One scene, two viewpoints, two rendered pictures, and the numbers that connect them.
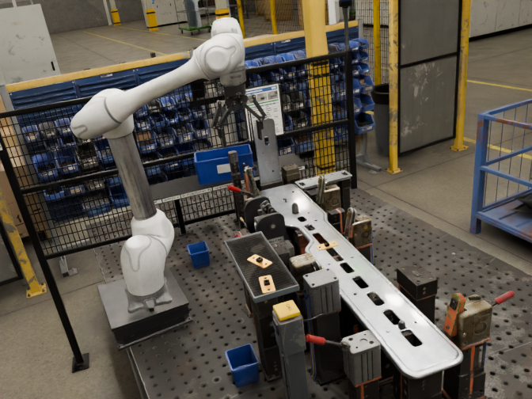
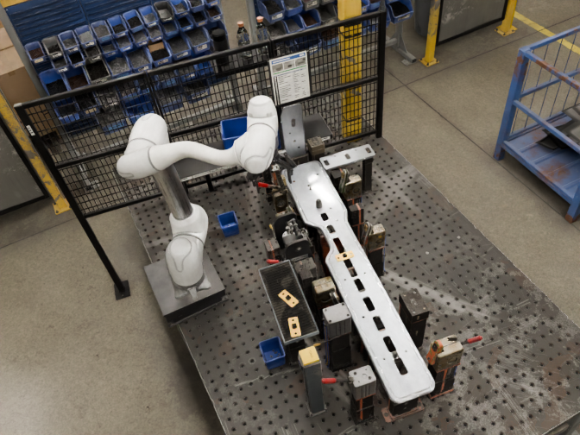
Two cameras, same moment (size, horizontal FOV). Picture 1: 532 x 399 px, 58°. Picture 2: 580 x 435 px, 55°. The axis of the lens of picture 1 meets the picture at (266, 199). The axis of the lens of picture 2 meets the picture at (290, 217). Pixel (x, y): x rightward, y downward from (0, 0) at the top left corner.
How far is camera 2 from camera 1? 103 cm
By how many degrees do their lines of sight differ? 23
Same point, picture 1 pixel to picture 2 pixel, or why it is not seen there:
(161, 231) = (198, 228)
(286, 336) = (308, 372)
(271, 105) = (299, 71)
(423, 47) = not seen: outside the picture
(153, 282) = (194, 276)
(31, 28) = not seen: outside the picture
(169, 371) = (213, 350)
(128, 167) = (167, 184)
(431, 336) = (415, 365)
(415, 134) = (457, 21)
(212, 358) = (247, 339)
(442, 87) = not seen: outside the picture
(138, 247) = (181, 254)
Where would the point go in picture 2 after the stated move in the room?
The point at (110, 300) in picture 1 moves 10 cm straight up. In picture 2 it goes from (157, 283) to (152, 272)
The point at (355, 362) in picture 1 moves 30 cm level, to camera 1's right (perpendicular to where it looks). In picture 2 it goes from (356, 390) to (437, 383)
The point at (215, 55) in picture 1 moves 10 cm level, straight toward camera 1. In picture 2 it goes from (255, 164) to (256, 185)
